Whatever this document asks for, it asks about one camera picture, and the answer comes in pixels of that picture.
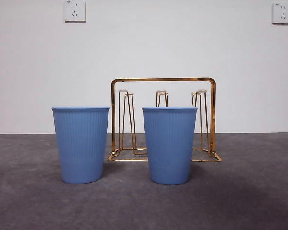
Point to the blue ribbed plastic cup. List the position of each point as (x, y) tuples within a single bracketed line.
[(169, 143), (80, 143)]

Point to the white wall socket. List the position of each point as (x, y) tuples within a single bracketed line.
[(68, 14), (282, 20)]

